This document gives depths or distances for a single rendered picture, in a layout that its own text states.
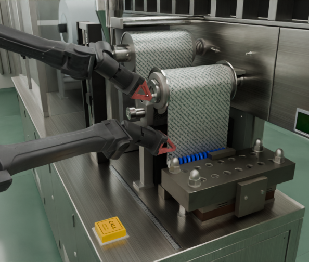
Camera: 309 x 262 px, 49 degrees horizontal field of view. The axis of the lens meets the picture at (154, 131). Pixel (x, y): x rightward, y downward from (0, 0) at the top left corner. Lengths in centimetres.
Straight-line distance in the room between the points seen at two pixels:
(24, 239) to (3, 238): 15
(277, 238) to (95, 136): 66
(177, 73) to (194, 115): 14
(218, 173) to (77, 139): 44
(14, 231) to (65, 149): 192
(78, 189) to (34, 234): 140
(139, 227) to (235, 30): 74
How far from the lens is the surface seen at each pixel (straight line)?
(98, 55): 97
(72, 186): 125
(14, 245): 255
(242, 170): 108
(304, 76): 105
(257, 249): 115
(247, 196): 105
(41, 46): 95
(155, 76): 106
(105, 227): 99
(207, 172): 104
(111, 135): 89
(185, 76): 106
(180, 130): 108
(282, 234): 120
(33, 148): 75
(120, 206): 112
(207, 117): 112
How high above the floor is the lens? 152
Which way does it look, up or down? 21 degrees down
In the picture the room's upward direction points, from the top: straight up
